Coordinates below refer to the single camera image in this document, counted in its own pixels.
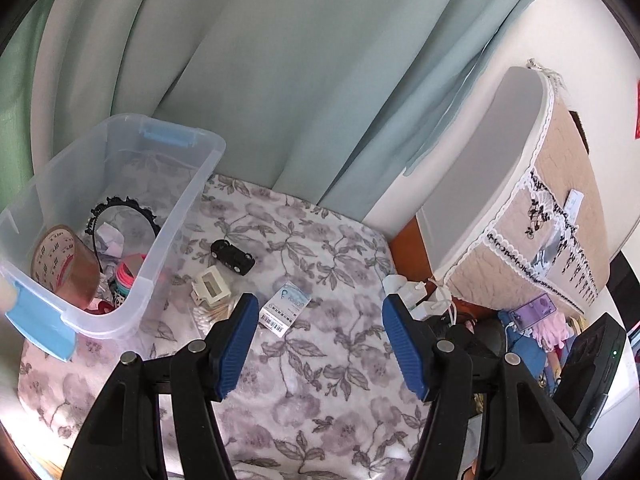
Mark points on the cream plastic holder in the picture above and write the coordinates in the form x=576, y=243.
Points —
x=212, y=285

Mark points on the pale blue curtain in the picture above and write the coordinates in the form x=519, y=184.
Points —
x=280, y=75

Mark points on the brown packing tape roll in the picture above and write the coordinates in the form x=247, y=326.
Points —
x=75, y=272

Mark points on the pack of cotton swabs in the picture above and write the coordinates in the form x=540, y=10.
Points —
x=212, y=316

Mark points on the clear plastic storage box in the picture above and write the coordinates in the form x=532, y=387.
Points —
x=167, y=235

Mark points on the pink fluffy cloth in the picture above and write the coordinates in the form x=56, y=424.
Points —
x=549, y=332

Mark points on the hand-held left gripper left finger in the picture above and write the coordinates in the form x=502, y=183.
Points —
x=234, y=345

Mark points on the red wall sticker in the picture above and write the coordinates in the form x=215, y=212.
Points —
x=637, y=110

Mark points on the white and blue labelled packet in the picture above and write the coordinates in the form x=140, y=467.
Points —
x=286, y=306

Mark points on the pink and teal tape roll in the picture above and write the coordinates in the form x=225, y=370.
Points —
x=127, y=275

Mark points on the wooden bedside cabinet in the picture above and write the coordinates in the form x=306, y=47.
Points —
x=410, y=255

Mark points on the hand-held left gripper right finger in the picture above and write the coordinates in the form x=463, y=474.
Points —
x=406, y=347

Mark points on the purple phone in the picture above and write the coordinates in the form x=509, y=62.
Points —
x=532, y=312

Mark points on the black round object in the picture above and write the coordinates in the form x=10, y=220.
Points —
x=487, y=337

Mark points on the green curtain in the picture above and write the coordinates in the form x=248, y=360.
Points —
x=17, y=110

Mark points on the white charger plug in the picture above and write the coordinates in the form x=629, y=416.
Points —
x=417, y=295

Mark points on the blue cloth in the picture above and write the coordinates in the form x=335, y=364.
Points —
x=527, y=357

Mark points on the grey floral blanket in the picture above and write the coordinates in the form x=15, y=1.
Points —
x=320, y=270

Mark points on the beige lace-trimmed cover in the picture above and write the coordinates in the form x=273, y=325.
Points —
x=565, y=170

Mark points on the black lace headband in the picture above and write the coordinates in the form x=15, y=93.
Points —
x=146, y=211

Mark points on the black toy car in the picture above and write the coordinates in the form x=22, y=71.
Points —
x=232, y=257

